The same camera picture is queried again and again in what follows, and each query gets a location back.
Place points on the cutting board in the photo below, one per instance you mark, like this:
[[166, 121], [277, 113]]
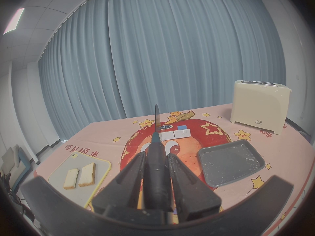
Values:
[[78, 176]]

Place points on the cream toaster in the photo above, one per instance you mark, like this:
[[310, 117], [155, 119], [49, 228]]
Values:
[[260, 106]]

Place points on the half slice of bread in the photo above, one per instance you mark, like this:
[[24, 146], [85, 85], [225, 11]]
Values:
[[87, 174], [71, 179]]

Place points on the dark grey tray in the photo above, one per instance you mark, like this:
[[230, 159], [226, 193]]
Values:
[[230, 162]]

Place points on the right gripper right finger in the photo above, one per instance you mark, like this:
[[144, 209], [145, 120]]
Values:
[[189, 188]]

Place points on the small blue block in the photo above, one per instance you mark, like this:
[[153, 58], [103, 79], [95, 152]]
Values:
[[182, 127]]

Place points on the blue curtain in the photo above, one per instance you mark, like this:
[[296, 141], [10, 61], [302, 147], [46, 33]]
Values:
[[157, 55]]

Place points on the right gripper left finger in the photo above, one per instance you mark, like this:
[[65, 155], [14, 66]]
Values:
[[124, 185]]

